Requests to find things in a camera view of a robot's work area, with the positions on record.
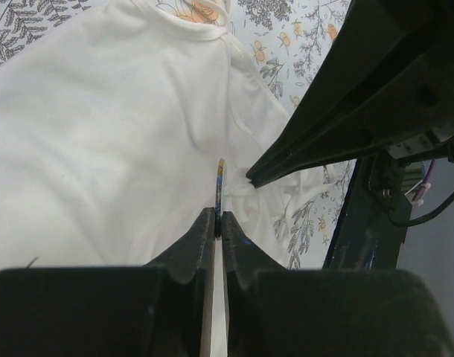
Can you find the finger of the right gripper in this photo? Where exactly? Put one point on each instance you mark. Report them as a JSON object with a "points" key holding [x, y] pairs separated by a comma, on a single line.
{"points": [[376, 42], [421, 96]]}

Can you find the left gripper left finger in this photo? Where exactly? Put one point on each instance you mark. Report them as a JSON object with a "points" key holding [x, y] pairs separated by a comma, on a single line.
{"points": [[163, 308]]}

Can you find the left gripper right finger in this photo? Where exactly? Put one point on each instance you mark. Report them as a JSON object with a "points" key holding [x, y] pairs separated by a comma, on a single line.
{"points": [[274, 311]]}

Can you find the white garment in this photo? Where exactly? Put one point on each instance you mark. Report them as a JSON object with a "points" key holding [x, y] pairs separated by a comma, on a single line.
{"points": [[128, 138]]}

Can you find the floral table mat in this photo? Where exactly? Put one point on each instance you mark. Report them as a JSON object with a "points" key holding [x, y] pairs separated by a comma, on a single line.
{"points": [[286, 44]]}

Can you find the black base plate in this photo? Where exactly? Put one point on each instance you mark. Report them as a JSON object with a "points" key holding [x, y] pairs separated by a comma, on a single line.
{"points": [[364, 237]]}

